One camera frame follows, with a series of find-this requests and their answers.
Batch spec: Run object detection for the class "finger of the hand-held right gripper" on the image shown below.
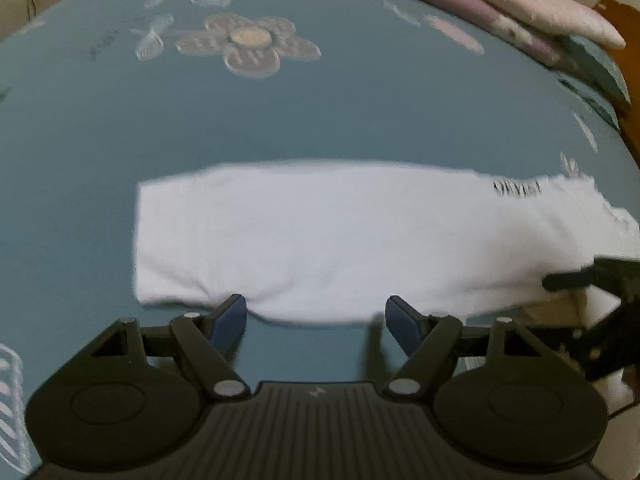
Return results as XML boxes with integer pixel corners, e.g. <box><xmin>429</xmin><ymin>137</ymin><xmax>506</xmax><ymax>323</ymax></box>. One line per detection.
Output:
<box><xmin>541</xmin><ymin>259</ymin><xmax>602</xmax><ymax>294</ymax></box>

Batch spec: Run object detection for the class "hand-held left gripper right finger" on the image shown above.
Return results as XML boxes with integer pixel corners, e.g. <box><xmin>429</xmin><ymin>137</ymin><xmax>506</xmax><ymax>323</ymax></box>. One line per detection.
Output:
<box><xmin>382</xmin><ymin>296</ymin><xmax>547</xmax><ymax>402</ymax></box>

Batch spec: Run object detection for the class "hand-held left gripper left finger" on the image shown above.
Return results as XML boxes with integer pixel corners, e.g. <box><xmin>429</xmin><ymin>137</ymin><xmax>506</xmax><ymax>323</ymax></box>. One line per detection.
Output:
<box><xmin>87</xmin><ymin>294</ymin><xmax>251</xmax><ymax>402</ymax></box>

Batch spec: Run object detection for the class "white printed t-shirt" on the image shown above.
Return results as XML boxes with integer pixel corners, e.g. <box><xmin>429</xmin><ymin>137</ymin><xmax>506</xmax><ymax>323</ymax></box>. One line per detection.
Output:
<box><xmin>132</xmin><ymin>159</ymin><xmax>640</xmax><ymax>326</ymax></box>

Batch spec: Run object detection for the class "teal leaf-print pillow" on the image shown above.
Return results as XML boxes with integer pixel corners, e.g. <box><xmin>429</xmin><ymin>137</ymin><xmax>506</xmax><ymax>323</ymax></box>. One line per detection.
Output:
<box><xmin>552</xmin><ymin>35</ymin><xmax>632</xmax><ymax>106</ymax></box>
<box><xmin>557</xmin><ymin>72</ymin><xmax>623</xmax><ymax>133</ymax></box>

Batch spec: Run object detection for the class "wooden headboard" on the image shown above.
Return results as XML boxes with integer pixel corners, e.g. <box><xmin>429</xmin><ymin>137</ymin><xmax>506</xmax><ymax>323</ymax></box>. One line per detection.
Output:
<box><xmin>592</xmin><ymin>0</ymin><xmax>640</xmax><ymax>171</ymax></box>

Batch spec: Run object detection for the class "bed with teal floral sheet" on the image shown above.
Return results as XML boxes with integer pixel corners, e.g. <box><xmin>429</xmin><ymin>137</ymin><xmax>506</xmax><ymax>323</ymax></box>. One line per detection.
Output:
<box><xmin>0</xmin><ymin>0</ymin><xmax>640</xmax><ymax>476</ymax></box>

